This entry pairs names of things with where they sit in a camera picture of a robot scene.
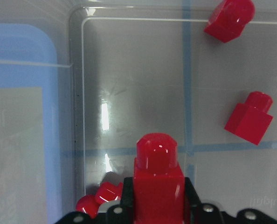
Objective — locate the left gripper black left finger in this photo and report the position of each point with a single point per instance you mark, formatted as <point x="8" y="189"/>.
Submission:
<point x="121" y="213"/>

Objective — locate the red block from tray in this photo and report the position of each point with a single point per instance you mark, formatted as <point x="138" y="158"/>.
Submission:
<point x="158" y="181"/>

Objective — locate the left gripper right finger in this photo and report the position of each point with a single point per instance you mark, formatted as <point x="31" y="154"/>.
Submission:
<point x="197" y="212"/>

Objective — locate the blue plastic tray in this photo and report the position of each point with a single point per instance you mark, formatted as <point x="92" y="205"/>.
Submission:
<point x="29" y="127"/>

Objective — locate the red block in box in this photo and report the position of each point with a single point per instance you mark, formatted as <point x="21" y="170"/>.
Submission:
<point x="87" y="204"/>
<point x="229" y="19"/>
<point x="250" y="120"/>
<point x="108" y="192"/>

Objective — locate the clear plastic storage box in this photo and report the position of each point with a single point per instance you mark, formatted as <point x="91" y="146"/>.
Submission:
<point x="131" y="67"/>

